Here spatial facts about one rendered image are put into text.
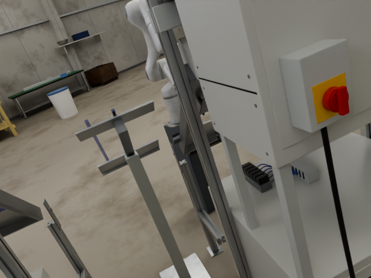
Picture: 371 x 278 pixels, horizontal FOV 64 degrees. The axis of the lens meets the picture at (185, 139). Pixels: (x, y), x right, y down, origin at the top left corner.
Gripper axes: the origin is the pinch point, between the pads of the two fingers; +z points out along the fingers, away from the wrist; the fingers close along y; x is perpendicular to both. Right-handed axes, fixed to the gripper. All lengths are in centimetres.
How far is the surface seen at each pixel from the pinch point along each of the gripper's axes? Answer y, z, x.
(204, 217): -13, 29, 55
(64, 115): -132, -419, 433
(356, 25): 13, 41, -68
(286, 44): -3, 40, -69
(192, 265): -29, 44, 82
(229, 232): -13, 50, 11
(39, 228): -137, -57, 162
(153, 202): -34, 16, 34
